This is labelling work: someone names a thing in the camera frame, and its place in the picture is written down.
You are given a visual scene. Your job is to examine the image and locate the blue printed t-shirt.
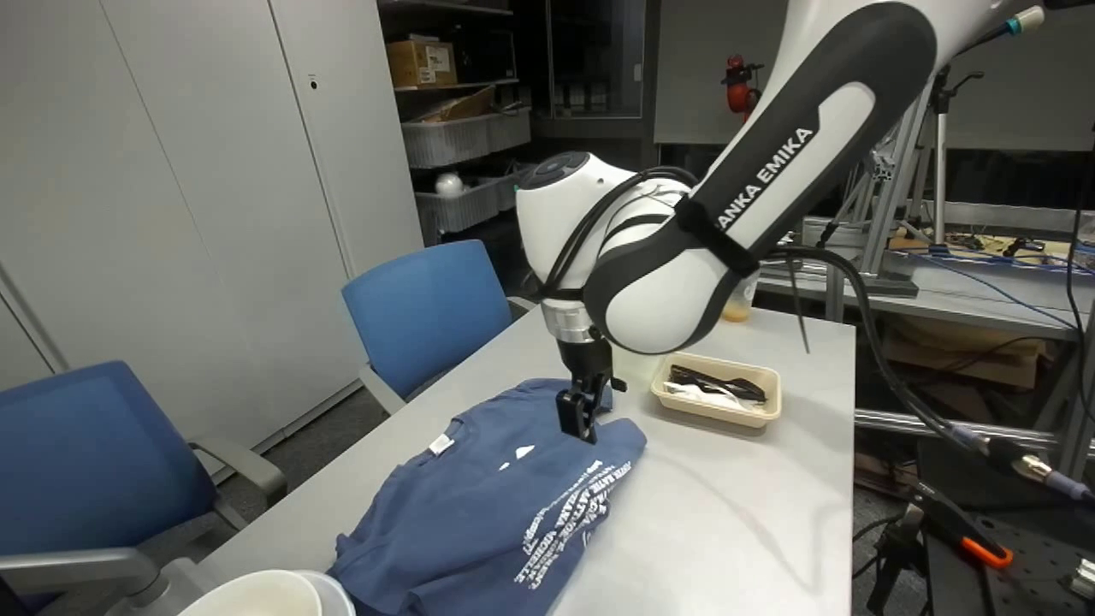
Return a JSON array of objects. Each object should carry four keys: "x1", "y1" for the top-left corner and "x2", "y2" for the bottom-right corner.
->
[{"x1": 323, "y1": 377, "x2": 649, "y2": 616}]

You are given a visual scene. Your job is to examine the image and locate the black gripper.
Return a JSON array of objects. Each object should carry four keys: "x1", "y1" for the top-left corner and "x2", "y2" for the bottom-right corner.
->
[{"x1": 554, "y1": 340, "x2": 629, "y2": 450}]

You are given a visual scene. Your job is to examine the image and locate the white napkin packet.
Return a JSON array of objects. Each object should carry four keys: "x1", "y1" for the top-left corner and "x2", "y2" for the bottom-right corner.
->
[{"x1": 663, "y1": 374, "x2": 732, "y2": 404}]

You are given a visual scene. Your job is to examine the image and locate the blue office chair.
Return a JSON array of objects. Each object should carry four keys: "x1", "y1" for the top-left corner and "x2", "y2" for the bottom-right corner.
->
[
  {"x1": 0, "y1": 360, "x2": 292, "y2": 616},
  {"x1": 338, "y1": 238, "x2": 533, "y2": 419}
]

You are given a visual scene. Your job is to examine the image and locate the metal camera stand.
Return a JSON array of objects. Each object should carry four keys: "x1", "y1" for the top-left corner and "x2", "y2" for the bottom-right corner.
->
[{"x1": 856, "y1": 64, "x2": 987, "y2": 303}]

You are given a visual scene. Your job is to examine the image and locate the white bowl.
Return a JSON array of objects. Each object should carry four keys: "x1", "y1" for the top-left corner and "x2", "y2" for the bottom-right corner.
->
[{"x1": 177, "y1": 568, "x2": 358, "y2": 616}]

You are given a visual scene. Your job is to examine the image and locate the cardboard box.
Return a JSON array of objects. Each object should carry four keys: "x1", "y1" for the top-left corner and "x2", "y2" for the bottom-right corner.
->
[{"x1": 387, "y1": 36, "x2": 463, "y2": 93}]

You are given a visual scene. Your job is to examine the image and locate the red object on shelf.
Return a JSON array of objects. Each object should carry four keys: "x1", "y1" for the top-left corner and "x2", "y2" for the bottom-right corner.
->
[{"x1": 717, "y1": 51, "x2": 767, "y2": 121}]

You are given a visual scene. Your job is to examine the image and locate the orange handled clamp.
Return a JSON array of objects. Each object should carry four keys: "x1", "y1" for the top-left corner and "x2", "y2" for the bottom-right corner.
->
[{"x1": 865, "y1": 476, "x2": 1019, "y2": 616}]

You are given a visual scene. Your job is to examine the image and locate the beige plastic tray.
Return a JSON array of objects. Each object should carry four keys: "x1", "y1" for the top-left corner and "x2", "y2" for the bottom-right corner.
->
[{"x1": 646, "y1": 351, "x2": 785, "y2": 435}]

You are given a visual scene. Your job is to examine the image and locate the grey background table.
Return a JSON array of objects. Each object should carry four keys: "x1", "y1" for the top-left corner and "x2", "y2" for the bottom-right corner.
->
[{"x1": 752, "y1": 212, "x2": 1095, "y2": 343}]

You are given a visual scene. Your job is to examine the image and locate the grey storage bin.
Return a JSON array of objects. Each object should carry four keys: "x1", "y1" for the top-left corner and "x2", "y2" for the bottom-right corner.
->
[
  {"x1": 401, "y1": 103, "x2": 537, "y2": 175},
  {"x1": 415, "y1": 165, "x2": 541, "y2": 242}
]

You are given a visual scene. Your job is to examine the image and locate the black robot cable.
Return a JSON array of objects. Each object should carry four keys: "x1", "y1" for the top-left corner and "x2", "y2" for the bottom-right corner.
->
[{"x1": 784, "y1": 242, "x2": 1095, "y2": 507}]

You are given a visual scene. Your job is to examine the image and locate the grey metal cabinet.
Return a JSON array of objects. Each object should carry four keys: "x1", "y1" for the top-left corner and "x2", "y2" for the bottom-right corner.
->
[{"x1": 0, "y1": 0, "x2": 426, "y2": 453}]

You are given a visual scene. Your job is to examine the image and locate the black plastic forks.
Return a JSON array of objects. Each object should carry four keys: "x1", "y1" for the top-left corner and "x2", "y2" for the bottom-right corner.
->
[{"x1": 666, "y1": 364, "x2": 769, "y2": 404}]

